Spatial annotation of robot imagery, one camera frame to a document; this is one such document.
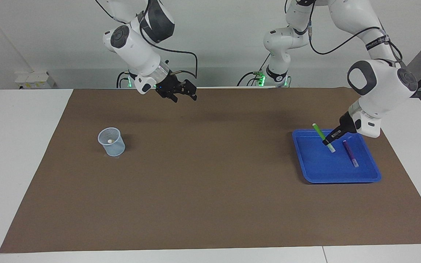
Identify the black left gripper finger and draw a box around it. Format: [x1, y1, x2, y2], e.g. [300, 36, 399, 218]
[322, 133, 341, 146]
[328, 126, 346, 141]

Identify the green pen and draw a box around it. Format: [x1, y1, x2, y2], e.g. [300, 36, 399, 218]
[312, 123, 336, 153]

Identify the purple pen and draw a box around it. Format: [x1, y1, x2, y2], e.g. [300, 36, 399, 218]
[343, 140, 359, 168]

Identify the blue plastic tray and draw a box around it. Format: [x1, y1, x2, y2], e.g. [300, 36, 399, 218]
[292, 129, 382, 184]

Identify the light blue mesh cup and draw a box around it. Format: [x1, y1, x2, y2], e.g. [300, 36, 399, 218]
[98, 127, 126, 157]

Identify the brown table mat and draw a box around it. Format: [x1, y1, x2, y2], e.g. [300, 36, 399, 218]
[0, 88, 421, 254]

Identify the white socket box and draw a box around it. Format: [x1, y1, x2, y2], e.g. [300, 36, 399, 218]
[15, 70, 56, 89]

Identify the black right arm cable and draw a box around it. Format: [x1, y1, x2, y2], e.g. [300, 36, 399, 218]
[95, 0, 199, 79]

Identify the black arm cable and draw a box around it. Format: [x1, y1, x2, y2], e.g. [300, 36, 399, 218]
[95, 0, 199, 79]
[307, 0, 406, 70]

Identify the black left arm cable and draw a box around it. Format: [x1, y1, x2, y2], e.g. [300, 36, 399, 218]
[307, 0, 406, 70]

